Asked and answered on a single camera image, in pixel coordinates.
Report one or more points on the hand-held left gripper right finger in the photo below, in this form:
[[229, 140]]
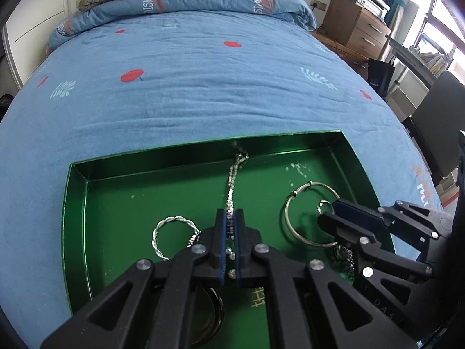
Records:
[[238, 247]]

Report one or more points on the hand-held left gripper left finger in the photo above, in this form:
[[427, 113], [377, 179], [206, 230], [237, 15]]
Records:
[[221, 247]]

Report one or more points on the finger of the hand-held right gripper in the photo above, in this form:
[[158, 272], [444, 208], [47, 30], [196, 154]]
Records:
[[334, 225], [354, 214]]

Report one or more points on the silver charm pendant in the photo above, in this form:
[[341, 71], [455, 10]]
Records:
[[345, 258]]

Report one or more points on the plain silver bangle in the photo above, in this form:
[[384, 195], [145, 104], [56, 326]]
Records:
[[309, 184]]

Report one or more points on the dark brown bangle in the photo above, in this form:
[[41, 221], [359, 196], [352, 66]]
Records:
[[219, 312]]

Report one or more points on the green metal tray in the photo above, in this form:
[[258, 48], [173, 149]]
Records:
[[127, 207]]

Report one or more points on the grey chair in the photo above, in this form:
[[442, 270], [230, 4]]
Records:
[[443, 116]]

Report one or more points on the dark navy tote bag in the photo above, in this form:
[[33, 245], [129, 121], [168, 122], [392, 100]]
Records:
[[379, 78]]

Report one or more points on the blue dinosaur bedsheet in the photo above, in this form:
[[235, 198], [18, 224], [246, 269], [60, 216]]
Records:
[[218, 98]]

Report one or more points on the low wooden nightstand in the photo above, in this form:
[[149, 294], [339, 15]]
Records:
[[354, 61]]

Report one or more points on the grey desk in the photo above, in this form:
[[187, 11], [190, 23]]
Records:
[[410, 56]]

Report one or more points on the stack of colourful booklets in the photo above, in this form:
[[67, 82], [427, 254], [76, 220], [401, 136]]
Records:
[[434, 61]]

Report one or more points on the wooden drawer cabinet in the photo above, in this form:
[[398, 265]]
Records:
[[356, 25]]

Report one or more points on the folded blue quilt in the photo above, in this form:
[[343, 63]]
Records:
[[203, 3]]

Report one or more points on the black bag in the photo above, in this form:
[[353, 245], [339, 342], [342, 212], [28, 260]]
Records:
[[5, 105]]

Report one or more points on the white wardrobe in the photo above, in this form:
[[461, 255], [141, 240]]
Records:
[[36, 14]]

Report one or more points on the wall socket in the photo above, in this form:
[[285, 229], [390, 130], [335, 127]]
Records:
[[319, 4]]

